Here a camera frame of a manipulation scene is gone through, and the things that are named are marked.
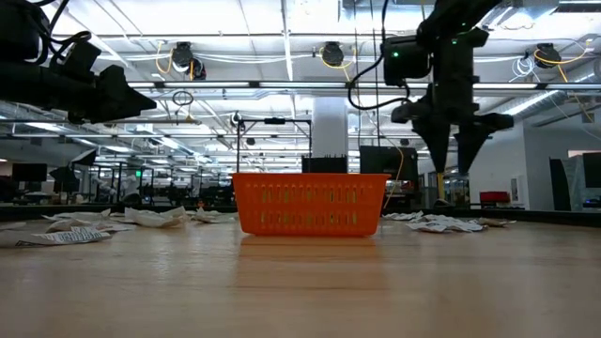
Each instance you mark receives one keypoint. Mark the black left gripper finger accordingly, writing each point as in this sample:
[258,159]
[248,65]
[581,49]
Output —
[122,98]

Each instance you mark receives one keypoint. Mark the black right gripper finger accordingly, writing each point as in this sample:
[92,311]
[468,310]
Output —
[469,136]
[434,136]

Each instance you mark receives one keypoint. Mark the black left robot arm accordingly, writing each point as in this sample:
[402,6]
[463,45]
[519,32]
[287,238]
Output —
[16,28]

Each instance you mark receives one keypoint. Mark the large black monitor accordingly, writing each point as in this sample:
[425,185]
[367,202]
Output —
[389,162]

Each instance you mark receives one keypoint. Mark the red bin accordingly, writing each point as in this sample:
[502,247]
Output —
[494,197]

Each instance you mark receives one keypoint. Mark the long ceiling light strip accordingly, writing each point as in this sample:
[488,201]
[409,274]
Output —
[211,85]

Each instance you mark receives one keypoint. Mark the dark standing panel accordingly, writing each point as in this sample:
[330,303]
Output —
[559,183]

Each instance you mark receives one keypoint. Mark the black box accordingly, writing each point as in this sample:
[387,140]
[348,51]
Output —
[325,164]

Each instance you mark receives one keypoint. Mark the small black ceiling reel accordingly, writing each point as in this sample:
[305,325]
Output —
[236,119]

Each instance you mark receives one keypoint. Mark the green-print adhesive bandage wrapper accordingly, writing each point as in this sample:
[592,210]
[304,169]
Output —
[152,217]
[77,215]

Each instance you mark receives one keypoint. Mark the orange plastic basket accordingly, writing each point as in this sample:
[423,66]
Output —
[310,204]

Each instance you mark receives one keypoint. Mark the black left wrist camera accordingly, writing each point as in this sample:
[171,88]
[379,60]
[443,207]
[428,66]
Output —
[77,61]

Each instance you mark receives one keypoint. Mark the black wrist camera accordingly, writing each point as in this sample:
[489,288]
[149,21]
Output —
[406,61]
[77,61]

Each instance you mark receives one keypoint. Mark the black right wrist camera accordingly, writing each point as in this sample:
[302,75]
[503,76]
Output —
[406,61]

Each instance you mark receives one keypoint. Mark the dark wall screen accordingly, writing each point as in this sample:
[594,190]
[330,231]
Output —
[592,169]

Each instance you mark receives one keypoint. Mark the distant black rig frame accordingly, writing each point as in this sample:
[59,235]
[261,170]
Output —
[274,121]

